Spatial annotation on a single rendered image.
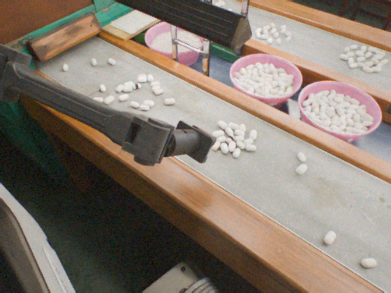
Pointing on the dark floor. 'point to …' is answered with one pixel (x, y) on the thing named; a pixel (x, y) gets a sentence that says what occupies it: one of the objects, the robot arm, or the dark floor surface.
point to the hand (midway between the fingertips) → (208, 140)
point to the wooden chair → (368, 10)
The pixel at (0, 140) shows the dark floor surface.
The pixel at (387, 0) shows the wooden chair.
